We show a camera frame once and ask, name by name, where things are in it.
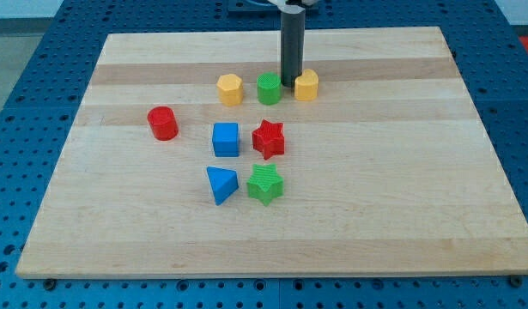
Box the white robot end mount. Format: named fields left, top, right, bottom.
left=268, top=0, right=319, bottom=9

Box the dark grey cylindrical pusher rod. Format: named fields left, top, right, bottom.
left=280, top=4, right=306, bottom=88

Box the red star block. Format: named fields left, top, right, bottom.
left=252, top=119, right=285, bottom=160

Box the green star block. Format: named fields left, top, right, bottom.
left=246, top=164, right=284, bottom=206

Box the blue triangle block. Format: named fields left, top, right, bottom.
left=206, top=167, right=239, bottom=205

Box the yellow heart block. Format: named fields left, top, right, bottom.
left=294, top=69, right=319, bottom=101

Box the green cylinder block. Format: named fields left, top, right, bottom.
left=257, top=72, right=282, bottom=106

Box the yellow hexagon block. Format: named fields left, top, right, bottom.
left=216, top=74, right=244, bottom=106

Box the blue cube block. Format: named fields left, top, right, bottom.
left=212, top=123, right=240, bottom=157

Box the red cylinder block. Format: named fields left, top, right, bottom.
left=147, top=106, right=179, bottom=141

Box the wooden board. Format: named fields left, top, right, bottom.
left=16, top=27, right=528, bottom=280

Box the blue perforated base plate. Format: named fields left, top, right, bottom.
left=0, top=1, right=528, bottom=308

